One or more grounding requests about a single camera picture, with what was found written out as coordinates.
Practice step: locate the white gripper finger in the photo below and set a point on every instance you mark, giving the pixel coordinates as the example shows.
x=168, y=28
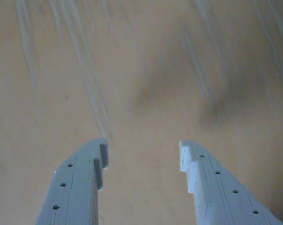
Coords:
x=78, y=187
x=221, y=199

